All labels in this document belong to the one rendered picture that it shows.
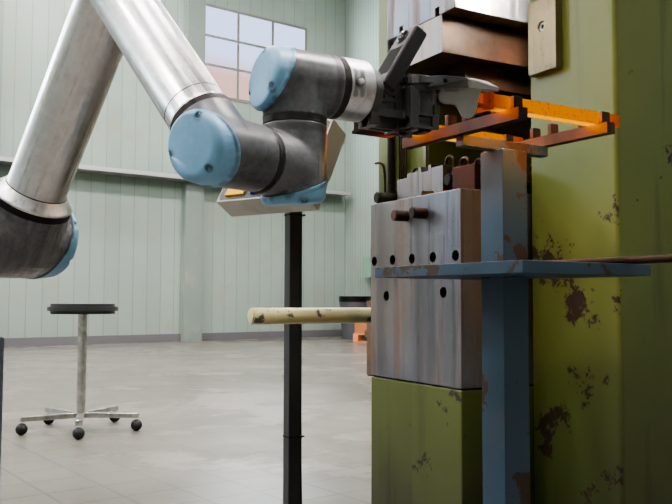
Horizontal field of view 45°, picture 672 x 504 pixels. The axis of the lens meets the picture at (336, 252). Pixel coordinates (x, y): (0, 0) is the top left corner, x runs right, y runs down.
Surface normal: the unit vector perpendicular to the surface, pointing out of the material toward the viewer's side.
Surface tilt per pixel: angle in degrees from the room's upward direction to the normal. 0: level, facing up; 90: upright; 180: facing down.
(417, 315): 90
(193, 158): 93
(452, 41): 90
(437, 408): 90
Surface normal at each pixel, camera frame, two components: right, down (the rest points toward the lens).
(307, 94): 0.38, -0.05
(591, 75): -0.87, -0.03
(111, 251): 0.61, -0.04
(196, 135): -0.58, 0.01
